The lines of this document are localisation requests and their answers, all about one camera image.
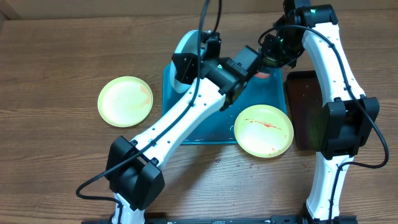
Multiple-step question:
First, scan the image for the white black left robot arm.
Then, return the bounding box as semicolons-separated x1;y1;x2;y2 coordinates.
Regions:
105;30;259;223

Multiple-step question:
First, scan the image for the dark brown rectangular tray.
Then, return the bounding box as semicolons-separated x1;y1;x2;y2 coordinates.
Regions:
285;70;322;151

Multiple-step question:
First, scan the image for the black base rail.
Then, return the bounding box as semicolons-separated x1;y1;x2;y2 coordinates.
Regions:
81;215;358;224

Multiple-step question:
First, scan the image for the yellow plate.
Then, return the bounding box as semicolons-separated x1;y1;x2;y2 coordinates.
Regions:
97;76;154;128
234;105;294;158

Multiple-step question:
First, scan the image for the red sponge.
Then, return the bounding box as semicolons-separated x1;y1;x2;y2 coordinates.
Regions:
254;72;271;79

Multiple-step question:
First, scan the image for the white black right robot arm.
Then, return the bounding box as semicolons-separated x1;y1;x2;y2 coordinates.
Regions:
258;1;389;223

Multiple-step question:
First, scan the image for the teal plastic tray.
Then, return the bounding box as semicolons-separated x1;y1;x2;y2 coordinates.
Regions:
182;68;287;145

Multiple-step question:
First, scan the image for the light blue plate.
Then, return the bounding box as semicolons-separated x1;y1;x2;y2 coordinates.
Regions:
169;29;208;94

